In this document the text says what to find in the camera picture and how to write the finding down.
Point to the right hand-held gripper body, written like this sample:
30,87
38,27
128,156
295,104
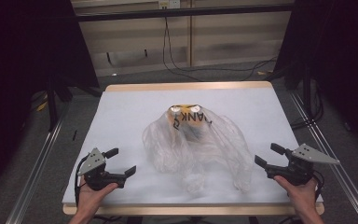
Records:
298,171

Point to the white table mat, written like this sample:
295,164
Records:
121,118

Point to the person's right hand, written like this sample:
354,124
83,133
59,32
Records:
304,196

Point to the black horizontal bar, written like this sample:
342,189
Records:
183,13

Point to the wooden table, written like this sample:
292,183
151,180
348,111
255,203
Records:
186,85

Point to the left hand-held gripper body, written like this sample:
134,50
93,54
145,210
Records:
93,165

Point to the yellow floor tape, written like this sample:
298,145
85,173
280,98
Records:
42,105

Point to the person's left hand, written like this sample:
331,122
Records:
90,199

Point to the black curtain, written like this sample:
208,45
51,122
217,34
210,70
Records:
18,62
338,62

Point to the metal floor rail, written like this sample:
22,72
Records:
34,174
345,180

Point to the orange juice bottle dark label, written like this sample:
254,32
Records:
195,119

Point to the orange juice bottle white cap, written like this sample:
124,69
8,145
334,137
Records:
175,115

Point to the wall power outlet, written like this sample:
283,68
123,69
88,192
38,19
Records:
169,3

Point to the clear plastic bag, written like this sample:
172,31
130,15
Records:
217,149

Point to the small black floor item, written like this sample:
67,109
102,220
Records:
74,135

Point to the black stand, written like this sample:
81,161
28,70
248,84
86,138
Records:
306,87
52,102

